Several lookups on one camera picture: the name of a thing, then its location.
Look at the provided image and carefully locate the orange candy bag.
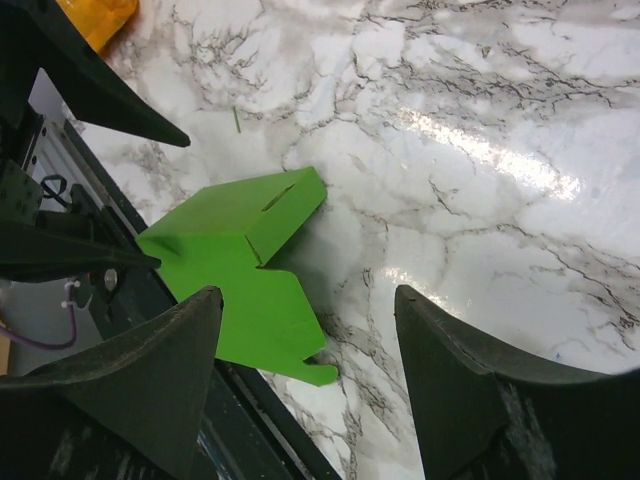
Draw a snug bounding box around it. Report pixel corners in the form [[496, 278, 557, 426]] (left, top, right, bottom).
[[57, 0, 139, 53]]

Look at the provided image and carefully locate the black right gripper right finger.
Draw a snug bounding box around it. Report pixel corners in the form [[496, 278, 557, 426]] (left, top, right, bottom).
[[395, 285, 639, 479]]

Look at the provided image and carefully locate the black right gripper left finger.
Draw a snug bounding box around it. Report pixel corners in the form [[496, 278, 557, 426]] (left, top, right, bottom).
[[1, 287, 223, 479]]

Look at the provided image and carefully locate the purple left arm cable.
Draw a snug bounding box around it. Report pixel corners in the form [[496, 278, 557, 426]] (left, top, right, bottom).
[[0, 304, 79, 350]]

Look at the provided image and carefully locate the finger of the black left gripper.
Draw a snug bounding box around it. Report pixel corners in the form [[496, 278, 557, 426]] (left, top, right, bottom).
[[1, 1, 190, 147], [1, 222, 161, 283]]

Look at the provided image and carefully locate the green paper box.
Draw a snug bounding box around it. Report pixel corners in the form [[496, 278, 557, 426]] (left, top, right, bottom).
[[136, 167, 338, 386]]

